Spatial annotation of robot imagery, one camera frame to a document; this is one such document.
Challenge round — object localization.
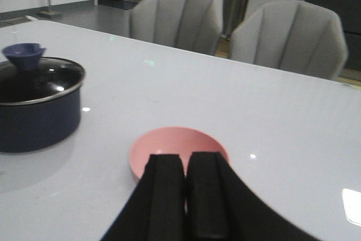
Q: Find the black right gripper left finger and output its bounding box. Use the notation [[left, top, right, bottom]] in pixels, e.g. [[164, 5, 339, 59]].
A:
[[102, 154, 185, 240]]

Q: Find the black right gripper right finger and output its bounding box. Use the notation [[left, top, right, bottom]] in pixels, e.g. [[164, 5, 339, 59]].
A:
[[186, 152, 315, 240]]

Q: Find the pink plastic bowl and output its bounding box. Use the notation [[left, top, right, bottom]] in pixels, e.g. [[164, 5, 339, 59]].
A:
[[129, 126, 229, 182]]

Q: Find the glass lid blue knob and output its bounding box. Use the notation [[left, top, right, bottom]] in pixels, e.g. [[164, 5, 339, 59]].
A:
[[1, 43, 85, 106]]

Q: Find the right grey upholstered chair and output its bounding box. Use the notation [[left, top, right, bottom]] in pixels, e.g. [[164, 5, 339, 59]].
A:
[[228, 1, 348, 80]]

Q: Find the grey upholstered chair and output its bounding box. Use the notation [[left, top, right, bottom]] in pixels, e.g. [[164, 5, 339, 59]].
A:
[[129, 0, 223, 55], [228, 1, 348, 80]]

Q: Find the left grey upholstered chair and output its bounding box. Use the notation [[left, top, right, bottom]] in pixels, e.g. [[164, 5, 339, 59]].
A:
[[129, 0, 223, 55]]

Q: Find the dark grey counter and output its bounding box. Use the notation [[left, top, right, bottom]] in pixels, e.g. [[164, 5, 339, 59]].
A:
[[306, 0, 360, 71]]

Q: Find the dark blue saucepan purple handle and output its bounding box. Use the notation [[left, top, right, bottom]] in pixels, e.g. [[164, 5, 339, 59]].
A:
[[1, 86, 81, 153]]

